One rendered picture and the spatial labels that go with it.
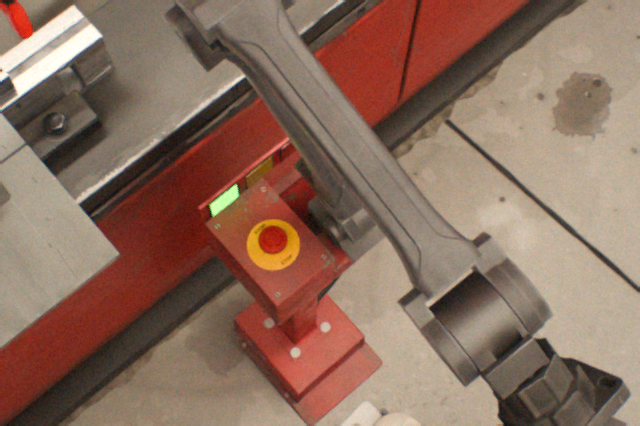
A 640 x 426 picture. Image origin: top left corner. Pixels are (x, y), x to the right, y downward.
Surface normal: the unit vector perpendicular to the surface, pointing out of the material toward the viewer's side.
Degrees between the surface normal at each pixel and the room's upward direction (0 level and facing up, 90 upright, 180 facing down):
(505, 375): 39
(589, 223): 0
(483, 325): 19
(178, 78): 0
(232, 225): 0
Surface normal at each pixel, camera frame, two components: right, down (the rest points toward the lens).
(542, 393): 0.26, 0.30
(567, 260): 0.01, -0.32
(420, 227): 0.07, 0.04
